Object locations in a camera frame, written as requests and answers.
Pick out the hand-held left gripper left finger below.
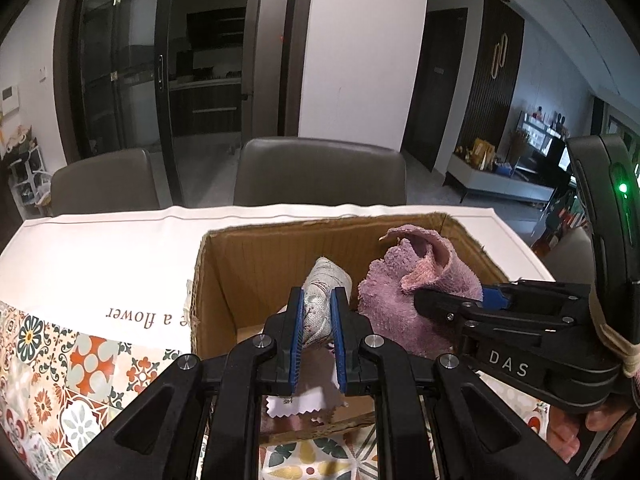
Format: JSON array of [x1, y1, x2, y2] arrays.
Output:
[[56, 286, 306, 480]]

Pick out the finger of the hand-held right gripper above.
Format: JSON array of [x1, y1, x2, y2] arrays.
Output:
[[414, 287, 592, 334], [482, 280, 594, 314]]

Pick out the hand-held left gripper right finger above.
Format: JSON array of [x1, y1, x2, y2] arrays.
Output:
[[330, 286, 576, 480]]

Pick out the purple fluffy towel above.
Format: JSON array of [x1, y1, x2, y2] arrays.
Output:
[[356, 225, 485, 361]]

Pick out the grey white cloth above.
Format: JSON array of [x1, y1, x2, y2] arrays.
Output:
[[300, 256, 353, 348]]

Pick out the brown cardboard box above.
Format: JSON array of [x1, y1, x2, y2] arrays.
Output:
[[191, 212, 511, 448]]

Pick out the person's right hand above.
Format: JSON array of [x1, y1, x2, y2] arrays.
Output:
[[545, 392, 640, 463]]

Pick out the white zigzag-edged cloth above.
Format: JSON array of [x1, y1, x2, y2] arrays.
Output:
[[265, 392, 346, 423]]

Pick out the grey leather dining chair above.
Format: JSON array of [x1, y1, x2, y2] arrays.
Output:
[[233, 137, 407, 207], [50, 148, 161, 217], [542, 227, 596, 283]]

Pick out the white low sideboard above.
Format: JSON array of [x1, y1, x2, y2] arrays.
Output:
[[445, 152, 556, 203]]

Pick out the black television screen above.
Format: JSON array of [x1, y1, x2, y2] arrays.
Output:
[[517, 110, 572, 173]]

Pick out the patterned tile-print tablecloth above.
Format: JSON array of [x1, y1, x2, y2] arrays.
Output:
[[0, 204, 556, 480]]

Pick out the dark entrance door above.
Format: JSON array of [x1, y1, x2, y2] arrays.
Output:
[[402, 7, 468, 173]]

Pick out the white storage rack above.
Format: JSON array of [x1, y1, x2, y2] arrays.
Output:
[[0, 127, 53, 211]]

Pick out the glass sliding door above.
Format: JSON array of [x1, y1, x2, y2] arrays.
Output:
[[55, 0, 266, 171]]

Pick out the beige strap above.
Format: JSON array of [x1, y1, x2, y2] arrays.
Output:
[[589, 290, 640, 378]]

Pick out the black cable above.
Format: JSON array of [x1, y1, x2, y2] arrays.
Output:
[[575, 407, 640, 480]]

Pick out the dark slatted wall panel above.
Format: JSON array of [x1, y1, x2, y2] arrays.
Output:
[[457, 0, 526, 153]]

